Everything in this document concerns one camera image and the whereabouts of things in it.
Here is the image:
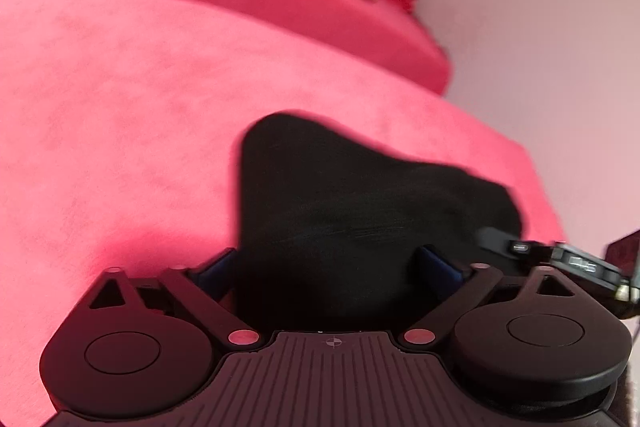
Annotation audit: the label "black pants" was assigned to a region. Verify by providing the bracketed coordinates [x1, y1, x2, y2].
[231, 113, 523, 332]

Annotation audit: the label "pink blanket on bed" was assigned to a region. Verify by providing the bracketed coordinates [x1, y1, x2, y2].
[1, 0, 564, 426]

